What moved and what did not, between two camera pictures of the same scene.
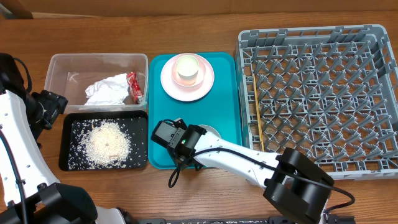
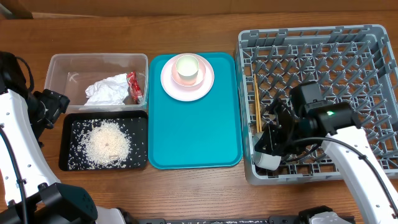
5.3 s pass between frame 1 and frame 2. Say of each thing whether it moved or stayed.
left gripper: stayed
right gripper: moved
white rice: stayed
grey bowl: moved
